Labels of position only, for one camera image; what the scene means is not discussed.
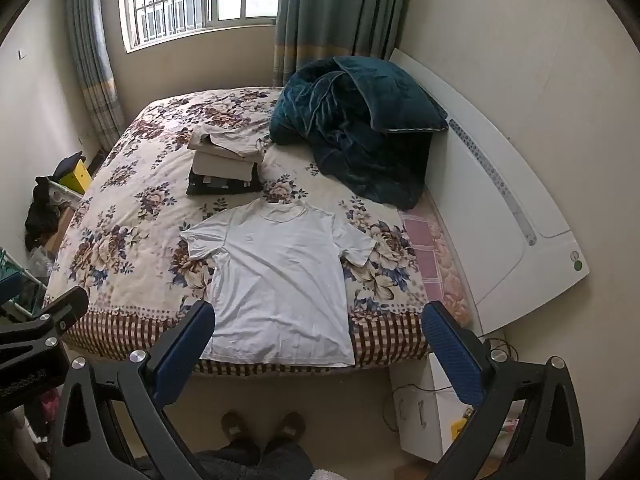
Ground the dark folded garment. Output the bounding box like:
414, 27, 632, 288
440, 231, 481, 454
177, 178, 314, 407
186, 167, 264, 196

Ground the barred window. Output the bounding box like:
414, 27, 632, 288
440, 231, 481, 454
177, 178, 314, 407
117, 0, 282, 54

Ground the white t-shirt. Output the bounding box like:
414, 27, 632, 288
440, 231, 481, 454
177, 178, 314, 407
179, 198, 378, 367

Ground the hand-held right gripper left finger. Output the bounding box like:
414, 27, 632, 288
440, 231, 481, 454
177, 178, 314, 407
47, 301, 217, 480

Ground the floral blanket with checkered border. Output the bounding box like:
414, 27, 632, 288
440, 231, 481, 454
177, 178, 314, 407
45, 87, 436, 376

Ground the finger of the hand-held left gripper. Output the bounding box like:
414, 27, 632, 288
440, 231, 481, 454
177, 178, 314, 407
0, 271, 23, 311
0, 286, 90, 348

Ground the green rack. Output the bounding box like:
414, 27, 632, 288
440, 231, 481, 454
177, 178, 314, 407
0, 247, 52, 322

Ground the dark teal quilt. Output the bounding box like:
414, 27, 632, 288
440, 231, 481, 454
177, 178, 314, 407
269, 57, 436, 211

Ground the pile of dark clothes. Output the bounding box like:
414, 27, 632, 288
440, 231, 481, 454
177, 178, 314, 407
24, 152, 87, 252

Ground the small yellow packet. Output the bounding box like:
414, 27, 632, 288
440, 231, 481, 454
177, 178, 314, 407
450, 416, 475, 442

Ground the beige folded shirt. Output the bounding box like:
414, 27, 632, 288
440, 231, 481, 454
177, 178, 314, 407
187, 125, 272, 159

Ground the white nightstand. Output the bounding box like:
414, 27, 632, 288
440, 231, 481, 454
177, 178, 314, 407
390, 350, 477, 455

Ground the pink mattress pad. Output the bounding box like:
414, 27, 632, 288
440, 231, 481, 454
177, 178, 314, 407
400, 190, 474, 331

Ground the white headboard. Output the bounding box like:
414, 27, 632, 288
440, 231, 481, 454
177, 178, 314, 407
387, 47, 589, 337

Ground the brown slipper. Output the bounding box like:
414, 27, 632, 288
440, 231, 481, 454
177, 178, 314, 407
270, 411, 306, 444
221, 410, 247, 444

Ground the grey-green curtain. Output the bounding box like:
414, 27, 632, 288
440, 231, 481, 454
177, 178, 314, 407
272, 0, 417, 89

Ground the yellow box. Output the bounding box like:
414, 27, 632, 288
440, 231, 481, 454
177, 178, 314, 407
59, 160, 94, 194

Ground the dark teal pillow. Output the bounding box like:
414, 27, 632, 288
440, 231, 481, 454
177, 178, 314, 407
334, 56, 449, 134

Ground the plaid blue curtain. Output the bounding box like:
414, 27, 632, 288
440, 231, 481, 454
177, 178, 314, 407
65, 0, 126, 151

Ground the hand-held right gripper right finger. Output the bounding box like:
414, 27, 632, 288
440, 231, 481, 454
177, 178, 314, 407
421, 301, 587, 480

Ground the black cable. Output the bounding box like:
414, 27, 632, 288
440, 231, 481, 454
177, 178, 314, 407
481, 336, 518, 363

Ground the clear plastic bag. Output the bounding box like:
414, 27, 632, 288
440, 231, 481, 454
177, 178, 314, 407
27, 245, 57, 282

